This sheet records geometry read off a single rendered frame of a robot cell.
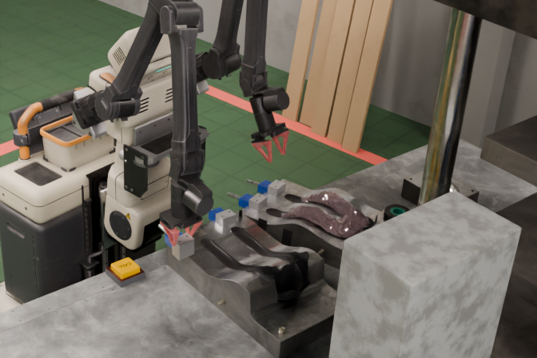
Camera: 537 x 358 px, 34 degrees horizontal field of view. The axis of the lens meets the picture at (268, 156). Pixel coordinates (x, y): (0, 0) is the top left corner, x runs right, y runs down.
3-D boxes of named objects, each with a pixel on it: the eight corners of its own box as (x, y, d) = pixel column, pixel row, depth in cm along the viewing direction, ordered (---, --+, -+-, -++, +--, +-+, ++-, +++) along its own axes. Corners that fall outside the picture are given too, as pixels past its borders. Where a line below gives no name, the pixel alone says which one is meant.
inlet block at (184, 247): (152, 236, 247) (152, 220, 244) (167, 229, 250) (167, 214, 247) (179, 260, 239) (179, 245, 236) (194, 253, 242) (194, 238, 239)
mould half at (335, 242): (237, 227, 274) (239, 196, 268) (281, 192, 293) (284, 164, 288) (381, 287, 251) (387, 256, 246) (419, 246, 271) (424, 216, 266)
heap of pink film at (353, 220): (276, 219, 268) (278, 197, 264) (305, 195, 282) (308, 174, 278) (351, 249, 257) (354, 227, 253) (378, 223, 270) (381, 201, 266)
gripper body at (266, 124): (287, 127, 274) (280, 105, 273) (267, 138, 267) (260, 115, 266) (272, 129, 279) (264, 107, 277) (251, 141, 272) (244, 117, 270)
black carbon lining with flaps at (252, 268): (196, 247, 251) (196, 219, 246) (240, 229, 260) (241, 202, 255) (275, 311, 228) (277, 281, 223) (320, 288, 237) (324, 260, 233)
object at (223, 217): (196, 214, 267) (196, 199, 264) (209, 209, 270) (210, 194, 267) (222, 234, 258) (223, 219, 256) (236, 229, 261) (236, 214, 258)
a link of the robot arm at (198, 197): (197, 152, 230) (172, 156, 225) (226, 172, 224) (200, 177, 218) (188, 191, 235) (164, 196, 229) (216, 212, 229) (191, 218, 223)
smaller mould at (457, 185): (400, 196, 296) (403, 178, 293) (430, 183, 305) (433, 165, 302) (447, 223, 283) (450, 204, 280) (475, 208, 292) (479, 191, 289)
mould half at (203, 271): (166, 264, 254) (166, 224, 248) (236, 235, 270) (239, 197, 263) (279, 360, 222) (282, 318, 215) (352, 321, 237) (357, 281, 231)
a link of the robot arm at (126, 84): (180, -23, 227) (149, -23, 220) (208, 11, 221) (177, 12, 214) (121, 103, 252) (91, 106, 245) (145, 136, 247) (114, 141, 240)
